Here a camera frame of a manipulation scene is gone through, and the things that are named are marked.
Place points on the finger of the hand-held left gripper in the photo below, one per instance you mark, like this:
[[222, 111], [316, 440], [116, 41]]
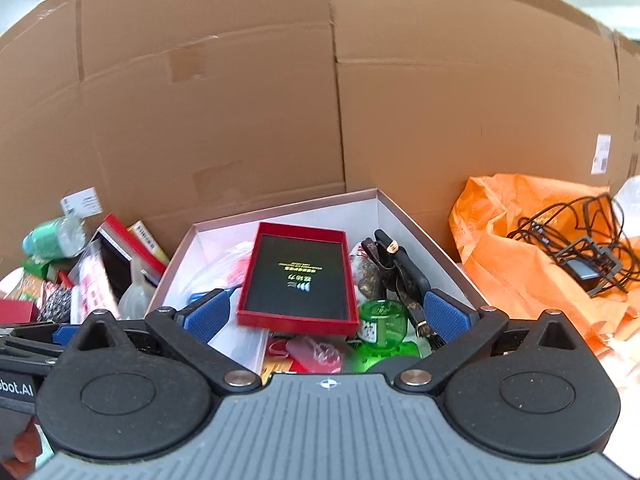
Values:
[[64, 334], [30, 352]]

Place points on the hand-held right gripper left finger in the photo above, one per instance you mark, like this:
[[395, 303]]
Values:
[[207, 314]]

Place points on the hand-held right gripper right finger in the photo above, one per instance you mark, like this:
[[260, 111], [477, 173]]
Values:
[[447, 316]]

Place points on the red tray box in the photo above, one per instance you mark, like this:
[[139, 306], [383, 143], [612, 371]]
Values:
[[295, 272]]

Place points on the white cardboard box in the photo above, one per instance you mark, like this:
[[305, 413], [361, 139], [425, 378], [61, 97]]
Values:
[[310, 210]]

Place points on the person's left hand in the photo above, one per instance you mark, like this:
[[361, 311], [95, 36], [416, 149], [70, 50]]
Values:
[[26, 447]]

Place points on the black white patterned packet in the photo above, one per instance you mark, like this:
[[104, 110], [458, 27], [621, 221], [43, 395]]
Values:
[[56, 302]]

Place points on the dark red box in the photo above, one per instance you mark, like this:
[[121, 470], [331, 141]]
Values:
[[17, 311]]

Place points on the clear plastic bag red contents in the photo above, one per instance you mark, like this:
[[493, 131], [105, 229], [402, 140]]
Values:
[[225, 270]]

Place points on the clear bag with pink print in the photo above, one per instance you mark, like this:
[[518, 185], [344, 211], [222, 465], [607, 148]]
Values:
[[92, 285]]

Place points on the colourful snack packet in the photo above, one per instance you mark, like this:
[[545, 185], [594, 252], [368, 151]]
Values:
[[31, 287]]

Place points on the green plastic jar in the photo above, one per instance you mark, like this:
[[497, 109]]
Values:
[[382, 322]]

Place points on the green packet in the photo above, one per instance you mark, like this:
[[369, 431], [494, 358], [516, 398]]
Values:
[[36, 267]]

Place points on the clear plastic bottle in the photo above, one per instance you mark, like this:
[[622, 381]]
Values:
[[135, 295]]

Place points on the orange plastic bag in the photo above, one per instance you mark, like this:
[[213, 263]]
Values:
[[505, 260]]

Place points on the clear pouch with dark contents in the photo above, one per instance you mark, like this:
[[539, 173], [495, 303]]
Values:
[[367, 280]]

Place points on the red black packaged item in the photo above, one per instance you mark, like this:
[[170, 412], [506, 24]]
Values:
[[120, 260]]

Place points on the yellow box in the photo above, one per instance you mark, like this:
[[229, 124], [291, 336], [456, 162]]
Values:
[[148, 241]]

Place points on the green plastic bottle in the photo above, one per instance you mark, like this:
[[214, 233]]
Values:
[[52, 237]]

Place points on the pink transparent plastic bag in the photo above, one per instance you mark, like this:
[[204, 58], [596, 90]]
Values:
[[317, 355]]

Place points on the white paper label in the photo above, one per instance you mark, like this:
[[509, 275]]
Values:
[[602, 154], [81, 201]]

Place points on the black power adapter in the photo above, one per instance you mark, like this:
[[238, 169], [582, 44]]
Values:
[[582, 267]]

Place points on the white plastic bag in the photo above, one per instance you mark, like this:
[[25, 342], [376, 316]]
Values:
[[629, 205]]

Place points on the large brown cardboard box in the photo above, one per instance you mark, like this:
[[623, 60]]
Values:
[[450, 85], [630, 110], [200, 85]]

